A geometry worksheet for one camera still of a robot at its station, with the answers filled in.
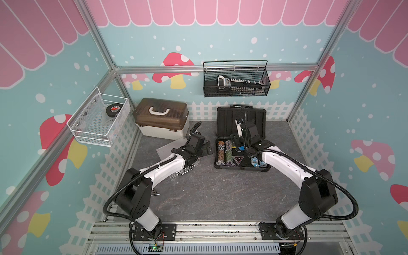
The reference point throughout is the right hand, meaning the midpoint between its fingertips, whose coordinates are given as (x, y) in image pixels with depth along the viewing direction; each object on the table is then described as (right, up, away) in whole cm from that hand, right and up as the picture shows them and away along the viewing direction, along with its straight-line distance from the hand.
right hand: (238, 133), depth 88 cm
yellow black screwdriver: (-46, -33, -3) cm, 57 cm away
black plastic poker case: (-6, +5, +18) cm, 19 cm away
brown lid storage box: (-44, +9, +6) cm, 45 cm away
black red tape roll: (-65, +11, -9) cm, 67 cm away
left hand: (-19, -9, +2) cm, 21 cm away
